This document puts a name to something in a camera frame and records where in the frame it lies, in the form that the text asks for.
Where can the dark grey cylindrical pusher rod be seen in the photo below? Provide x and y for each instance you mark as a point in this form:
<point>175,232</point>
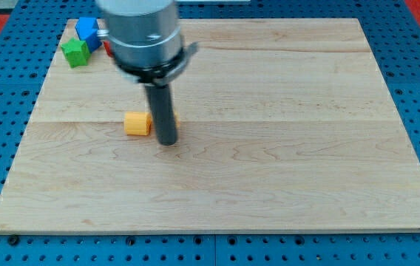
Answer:
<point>162,111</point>

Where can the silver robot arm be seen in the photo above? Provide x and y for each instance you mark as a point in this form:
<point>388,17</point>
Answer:
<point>148,46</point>

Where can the red block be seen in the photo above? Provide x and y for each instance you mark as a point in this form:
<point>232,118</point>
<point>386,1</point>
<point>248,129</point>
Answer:
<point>108,49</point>

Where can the green star block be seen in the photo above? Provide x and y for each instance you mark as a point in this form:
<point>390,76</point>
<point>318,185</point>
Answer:
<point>76,52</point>

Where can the blue block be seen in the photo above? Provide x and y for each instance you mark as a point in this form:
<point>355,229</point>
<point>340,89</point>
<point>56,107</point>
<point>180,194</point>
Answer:
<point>87,30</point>

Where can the wooden board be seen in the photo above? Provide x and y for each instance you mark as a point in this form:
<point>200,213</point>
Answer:
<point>285,126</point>

